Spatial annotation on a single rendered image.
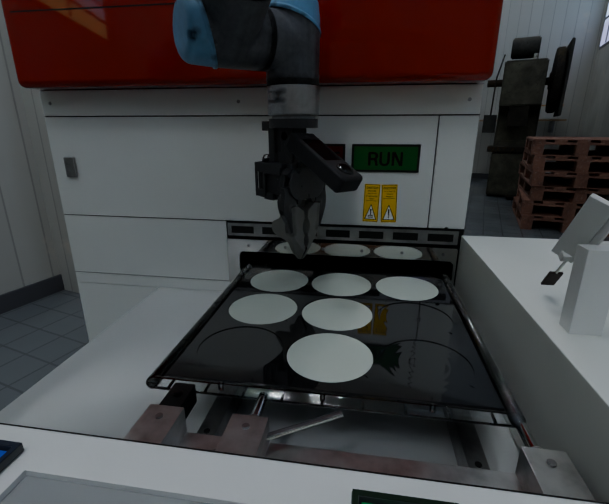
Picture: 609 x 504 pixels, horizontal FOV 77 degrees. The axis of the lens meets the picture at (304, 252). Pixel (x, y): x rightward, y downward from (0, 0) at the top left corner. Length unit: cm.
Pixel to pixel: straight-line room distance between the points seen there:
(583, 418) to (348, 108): 54
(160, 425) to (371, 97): 57
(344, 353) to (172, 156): 52
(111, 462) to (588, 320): 41
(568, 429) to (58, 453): 38
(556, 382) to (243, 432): 28
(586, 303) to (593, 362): 6
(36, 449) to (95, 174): 65
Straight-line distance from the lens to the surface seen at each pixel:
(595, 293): 44
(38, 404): 62
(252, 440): 35
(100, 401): 58
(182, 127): 79
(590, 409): 38
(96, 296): 99
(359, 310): 57
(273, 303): 58
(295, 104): 55
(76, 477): 29
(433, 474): 38
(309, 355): 46
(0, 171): 308
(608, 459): 37
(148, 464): 28
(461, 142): 73
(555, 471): 38
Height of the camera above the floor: 115
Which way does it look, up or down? 18 degrees down
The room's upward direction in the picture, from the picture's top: straight up
